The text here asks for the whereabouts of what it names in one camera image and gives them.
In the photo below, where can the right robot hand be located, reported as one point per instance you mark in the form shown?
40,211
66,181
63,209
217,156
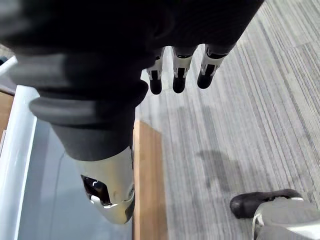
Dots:
82,75

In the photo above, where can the white plastic bin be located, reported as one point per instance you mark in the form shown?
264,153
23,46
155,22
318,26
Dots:
32,180

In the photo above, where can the wooden table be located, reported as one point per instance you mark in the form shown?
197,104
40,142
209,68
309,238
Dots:
148,182

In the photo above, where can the silver robot leg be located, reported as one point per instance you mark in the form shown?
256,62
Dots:
290,220

